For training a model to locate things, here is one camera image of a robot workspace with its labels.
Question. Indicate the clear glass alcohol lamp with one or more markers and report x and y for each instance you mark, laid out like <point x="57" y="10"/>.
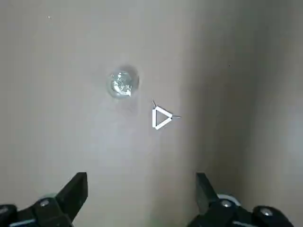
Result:
<point x="120" y="84"/>

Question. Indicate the white clay triangle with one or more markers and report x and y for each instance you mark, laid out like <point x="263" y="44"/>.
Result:
<point x="154" y="118"/>

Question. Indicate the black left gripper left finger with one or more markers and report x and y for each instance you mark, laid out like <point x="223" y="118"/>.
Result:
<point x="71" y="196"/>

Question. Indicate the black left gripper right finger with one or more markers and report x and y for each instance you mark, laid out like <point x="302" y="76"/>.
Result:
<point x="208" y="198"/>

